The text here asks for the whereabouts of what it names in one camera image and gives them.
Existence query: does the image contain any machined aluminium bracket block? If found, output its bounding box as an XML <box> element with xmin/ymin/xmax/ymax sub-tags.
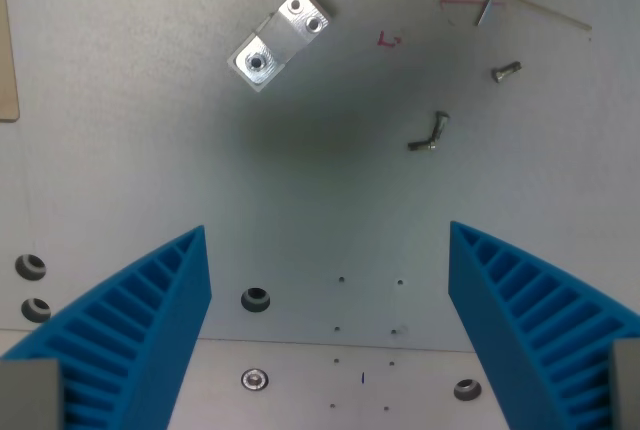
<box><xmin>226</xmin><ymin>0</ymin><xmax>335</xmax><ymax>94</ymax></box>

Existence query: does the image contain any silver countersunk table screw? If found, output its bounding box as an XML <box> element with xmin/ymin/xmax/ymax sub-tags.
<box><xmin>240</xmin><ymin>368</ymin><xmax>270</xmax><ymax>392</ymax></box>

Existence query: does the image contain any silver hex allen key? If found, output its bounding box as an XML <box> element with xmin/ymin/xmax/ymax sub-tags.
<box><xmin>474</xmin><ymin>0</ymin><xmax>594</xmax><ymax>34</ymax></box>

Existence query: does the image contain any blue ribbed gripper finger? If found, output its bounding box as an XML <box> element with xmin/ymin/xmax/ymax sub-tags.
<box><xmin>447</xmin><ymin>220</ymin><xmax>640</xmax><ymax>430</ymax></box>
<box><xmin>0</xmin><ymin>224</ymin><xmax>213</xmax><ymax>430</ymax></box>

